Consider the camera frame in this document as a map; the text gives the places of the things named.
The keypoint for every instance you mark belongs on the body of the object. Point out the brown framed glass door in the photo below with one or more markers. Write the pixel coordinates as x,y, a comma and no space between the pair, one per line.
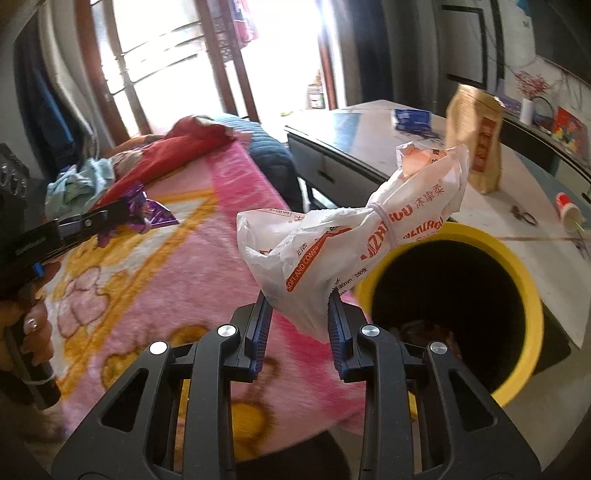
228,69

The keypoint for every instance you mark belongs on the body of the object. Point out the red paper cup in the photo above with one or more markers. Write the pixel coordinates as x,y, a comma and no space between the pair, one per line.
567,205

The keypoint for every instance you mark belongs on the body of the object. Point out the grey standing air conditioner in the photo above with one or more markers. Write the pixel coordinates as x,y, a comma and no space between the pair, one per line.
411,46

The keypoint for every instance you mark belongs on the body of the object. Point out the white television cabinet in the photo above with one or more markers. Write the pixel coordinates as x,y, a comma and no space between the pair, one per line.
531,147

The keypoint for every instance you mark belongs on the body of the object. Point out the blue tissue packet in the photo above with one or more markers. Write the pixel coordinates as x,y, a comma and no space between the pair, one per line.
411,121

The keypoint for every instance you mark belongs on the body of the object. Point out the white plastic bag orange print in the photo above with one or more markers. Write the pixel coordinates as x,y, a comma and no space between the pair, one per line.
323,249

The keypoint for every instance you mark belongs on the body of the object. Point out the brown paper bag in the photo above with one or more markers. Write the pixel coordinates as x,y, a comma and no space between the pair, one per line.
480,147

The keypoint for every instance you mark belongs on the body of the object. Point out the purple foil wrapper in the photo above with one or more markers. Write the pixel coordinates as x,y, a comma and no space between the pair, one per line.
152,212

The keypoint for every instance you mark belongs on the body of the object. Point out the hanging clothes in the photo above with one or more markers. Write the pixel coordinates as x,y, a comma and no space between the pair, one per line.
247,18

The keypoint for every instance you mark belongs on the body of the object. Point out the white vase pink flowers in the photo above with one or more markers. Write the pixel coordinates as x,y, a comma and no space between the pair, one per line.
527,113

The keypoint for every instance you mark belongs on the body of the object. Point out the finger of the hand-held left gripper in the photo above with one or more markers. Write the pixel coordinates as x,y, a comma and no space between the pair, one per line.
92,221

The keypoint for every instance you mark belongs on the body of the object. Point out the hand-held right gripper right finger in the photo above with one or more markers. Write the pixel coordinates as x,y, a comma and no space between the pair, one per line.
337,341

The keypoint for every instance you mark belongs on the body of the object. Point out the grey white coffee table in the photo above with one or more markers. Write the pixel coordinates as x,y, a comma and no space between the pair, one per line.
351,138

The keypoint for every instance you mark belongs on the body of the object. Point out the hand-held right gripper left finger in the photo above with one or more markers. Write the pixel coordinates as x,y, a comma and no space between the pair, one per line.
258,341

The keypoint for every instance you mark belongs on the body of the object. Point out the pink printed blanket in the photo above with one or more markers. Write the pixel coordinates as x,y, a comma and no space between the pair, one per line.
207,258

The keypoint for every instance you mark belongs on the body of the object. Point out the person's left hand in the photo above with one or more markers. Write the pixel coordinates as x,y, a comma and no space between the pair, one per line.
34,337

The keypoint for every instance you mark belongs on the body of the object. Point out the blue sofa cushion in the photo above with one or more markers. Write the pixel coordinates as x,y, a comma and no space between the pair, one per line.
268,157

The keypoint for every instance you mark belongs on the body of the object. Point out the grey blue curtain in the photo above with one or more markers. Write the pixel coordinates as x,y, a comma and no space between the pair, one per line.
55,92
369,55

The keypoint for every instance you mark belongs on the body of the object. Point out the light blue cloth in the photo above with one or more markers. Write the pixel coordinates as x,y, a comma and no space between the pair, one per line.
78,184

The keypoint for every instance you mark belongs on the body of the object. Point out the red painting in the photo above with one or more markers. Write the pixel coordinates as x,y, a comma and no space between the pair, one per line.
570,124

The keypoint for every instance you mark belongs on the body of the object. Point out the metal can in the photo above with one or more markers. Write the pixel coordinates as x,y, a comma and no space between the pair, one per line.
316,99

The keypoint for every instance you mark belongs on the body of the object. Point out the red quilt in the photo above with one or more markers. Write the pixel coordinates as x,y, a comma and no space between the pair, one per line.
184,143

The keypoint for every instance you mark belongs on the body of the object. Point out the yellow rimmed black trash bin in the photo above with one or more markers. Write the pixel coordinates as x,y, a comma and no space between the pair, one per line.
461,286

